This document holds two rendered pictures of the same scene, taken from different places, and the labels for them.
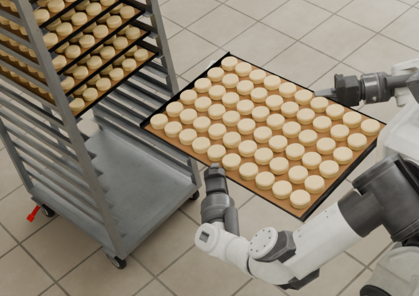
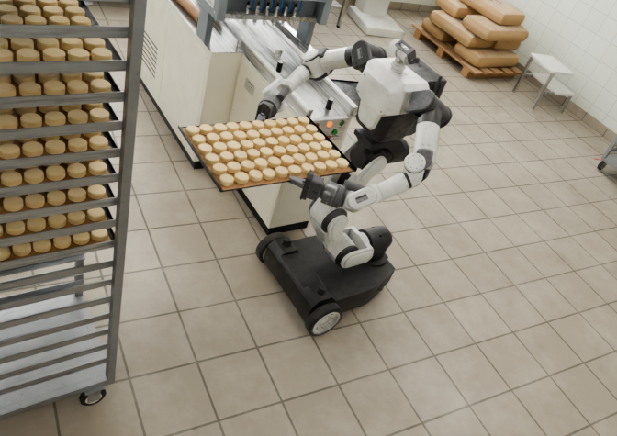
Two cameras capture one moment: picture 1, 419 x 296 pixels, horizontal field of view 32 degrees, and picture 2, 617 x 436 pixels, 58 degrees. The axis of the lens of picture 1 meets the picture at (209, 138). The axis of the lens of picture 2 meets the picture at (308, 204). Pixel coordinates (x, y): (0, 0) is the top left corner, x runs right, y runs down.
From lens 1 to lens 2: 2.22 m
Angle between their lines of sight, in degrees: 68
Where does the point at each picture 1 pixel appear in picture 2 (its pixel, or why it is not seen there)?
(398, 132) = (405, 83)
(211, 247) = (375, 196)
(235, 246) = (387, 184)
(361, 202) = (436, 113)
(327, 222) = (433, 130)
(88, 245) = (41, 420)
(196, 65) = not seen: outside the picture
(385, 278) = not seen: hidden behind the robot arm
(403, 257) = (373, 167)
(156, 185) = (52, 321)
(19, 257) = not seen: outside the picture
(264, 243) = (420, 160)
